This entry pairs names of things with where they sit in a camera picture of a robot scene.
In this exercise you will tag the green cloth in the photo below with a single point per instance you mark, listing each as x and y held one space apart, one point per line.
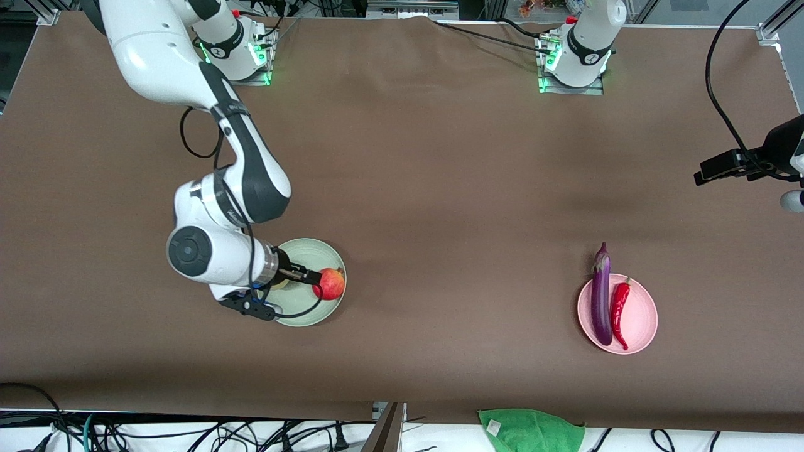
531 432

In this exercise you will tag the light green round plate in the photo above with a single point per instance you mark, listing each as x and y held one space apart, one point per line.
317 251

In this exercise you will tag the red chili pepper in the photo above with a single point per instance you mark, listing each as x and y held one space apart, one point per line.
619 311

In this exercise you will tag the grey metal box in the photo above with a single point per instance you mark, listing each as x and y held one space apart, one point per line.
411 7

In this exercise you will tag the pink round plate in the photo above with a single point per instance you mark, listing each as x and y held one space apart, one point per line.
641 314

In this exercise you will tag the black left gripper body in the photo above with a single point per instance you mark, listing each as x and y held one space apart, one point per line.
781 149

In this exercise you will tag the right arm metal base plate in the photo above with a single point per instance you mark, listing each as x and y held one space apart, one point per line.
251 80

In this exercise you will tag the aluminium frame corner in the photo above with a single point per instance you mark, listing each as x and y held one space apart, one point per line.
776 25

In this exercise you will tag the purple eggplant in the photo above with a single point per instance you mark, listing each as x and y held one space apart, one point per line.
601 301

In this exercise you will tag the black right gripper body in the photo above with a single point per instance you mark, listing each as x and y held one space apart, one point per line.
283 266

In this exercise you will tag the black power plug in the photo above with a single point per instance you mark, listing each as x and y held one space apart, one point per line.
340 438

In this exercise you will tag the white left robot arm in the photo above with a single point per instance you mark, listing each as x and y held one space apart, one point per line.
584 50

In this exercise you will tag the red pomegranate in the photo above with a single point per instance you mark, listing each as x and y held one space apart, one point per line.
331 285

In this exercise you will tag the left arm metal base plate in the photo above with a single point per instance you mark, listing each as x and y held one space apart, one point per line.
593 91

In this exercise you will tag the brown table cover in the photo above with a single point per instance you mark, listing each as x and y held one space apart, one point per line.
125 351

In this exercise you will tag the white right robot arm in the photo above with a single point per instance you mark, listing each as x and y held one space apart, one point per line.
151 56

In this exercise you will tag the aluminium profile post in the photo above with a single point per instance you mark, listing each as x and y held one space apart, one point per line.
386 433

